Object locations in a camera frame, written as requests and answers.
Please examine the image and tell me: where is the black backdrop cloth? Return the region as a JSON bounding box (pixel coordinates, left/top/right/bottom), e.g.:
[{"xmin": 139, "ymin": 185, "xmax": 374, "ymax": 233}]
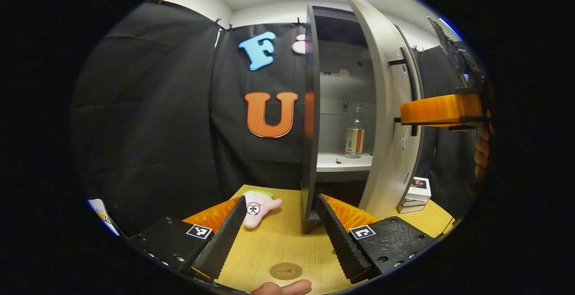
[
  {"xmin": 412, "ymin": 46, "xmax": 479, "ymax": 219},
  {"xmin": 71, "ymin": 0, "xmax": 315, "ymax": 237}
]

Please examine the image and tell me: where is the white printed sheet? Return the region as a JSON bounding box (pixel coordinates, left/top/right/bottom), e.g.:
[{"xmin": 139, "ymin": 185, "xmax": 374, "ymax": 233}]
[{"xmin": 87, "ymin": 198, "xmax": 121, "ymax": 237}]

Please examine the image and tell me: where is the clear bottle with orange label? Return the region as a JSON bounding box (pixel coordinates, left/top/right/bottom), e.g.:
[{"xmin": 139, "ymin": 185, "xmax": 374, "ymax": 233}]
[{"xmin": 345, "ymin": 105, "xmax": 366, "ymax": 159}]

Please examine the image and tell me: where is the white box with dark print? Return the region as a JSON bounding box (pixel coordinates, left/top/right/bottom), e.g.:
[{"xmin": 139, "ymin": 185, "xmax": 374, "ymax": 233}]
[{"xmin": 406, "ymin": 176, "xmax": 432, "ymax": 202}]

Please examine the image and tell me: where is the pink star plush toy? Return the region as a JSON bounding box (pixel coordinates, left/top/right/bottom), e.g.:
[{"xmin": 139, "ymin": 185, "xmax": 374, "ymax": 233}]
[{"xmin": 242, "ymin": 190, "xmax": 283, "ymax": 229}]

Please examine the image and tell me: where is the dark grey cabinet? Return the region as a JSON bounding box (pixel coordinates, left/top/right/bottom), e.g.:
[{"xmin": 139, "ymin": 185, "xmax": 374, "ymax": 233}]
[{"xmin": 300, "ymin": 4, "xmax": 379, "ymax": 235}]

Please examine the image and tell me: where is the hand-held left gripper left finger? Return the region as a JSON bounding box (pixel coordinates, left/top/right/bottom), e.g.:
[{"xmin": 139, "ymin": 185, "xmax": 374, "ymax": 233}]
[{"xmin": 127, "ymin": 195, "xmax": 248, "ymax": 283}]

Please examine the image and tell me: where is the round brown coaster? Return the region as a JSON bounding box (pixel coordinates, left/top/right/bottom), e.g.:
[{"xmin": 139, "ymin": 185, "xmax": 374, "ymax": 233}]
[{"xmin": 269, "ymin": 262, "xmax": 304, "ymax": 281}]

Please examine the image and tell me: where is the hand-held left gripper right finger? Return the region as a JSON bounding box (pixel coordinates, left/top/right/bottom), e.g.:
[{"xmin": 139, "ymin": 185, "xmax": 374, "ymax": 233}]
[{"xmin": 316, "ymin": 193, "xmax": 436, "ymax": 285}]

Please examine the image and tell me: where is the grey cabinet door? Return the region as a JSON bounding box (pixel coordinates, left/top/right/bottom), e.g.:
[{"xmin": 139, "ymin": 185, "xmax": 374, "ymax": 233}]
[{"xmin": 332, "ymin": 0, "xmax": 425, "ymax": 220}]

